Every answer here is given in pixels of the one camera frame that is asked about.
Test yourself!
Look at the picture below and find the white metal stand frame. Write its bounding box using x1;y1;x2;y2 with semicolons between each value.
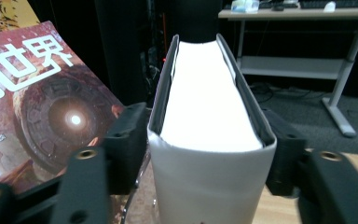
217;7;358;138

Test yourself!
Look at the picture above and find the purple magazine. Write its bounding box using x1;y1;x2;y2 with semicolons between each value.
0;21;125;194

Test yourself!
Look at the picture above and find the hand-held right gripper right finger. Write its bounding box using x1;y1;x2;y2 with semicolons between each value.
262;108;358;224

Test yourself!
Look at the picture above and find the bundle of black cables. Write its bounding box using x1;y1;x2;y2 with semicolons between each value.
250;81;296;105

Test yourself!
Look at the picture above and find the black keyboard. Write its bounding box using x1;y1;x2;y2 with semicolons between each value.
299;0;358;9

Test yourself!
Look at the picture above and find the clear plastic packet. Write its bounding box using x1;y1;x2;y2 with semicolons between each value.
230;0;260;14

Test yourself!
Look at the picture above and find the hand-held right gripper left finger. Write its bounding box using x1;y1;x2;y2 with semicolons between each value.
49;102;151;224

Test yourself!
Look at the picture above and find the thick white book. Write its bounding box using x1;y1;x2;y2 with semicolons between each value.
146;33;278;224

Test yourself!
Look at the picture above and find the white computer mouse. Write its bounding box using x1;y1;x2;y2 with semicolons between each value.
323;1;337;13

